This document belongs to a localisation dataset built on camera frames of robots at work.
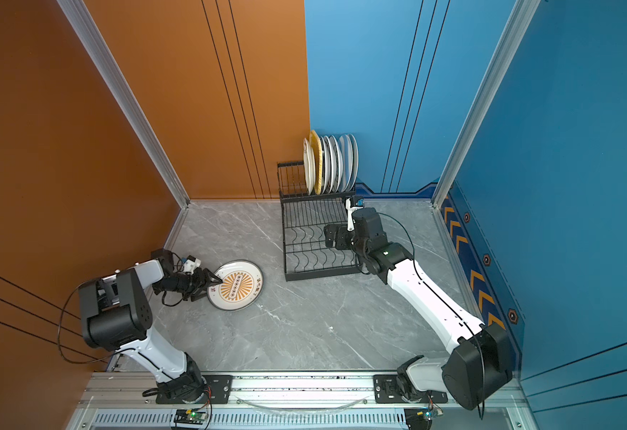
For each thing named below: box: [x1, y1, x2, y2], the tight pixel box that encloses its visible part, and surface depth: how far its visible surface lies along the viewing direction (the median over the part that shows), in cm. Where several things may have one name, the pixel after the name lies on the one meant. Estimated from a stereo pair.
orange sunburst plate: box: [206, 259, 265, 311], surface depth 95 cm
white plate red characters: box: [320, 136, 330, 195], surface depth 85 cm
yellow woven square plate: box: [309, 129, 323, 196], surface depth 87 cm
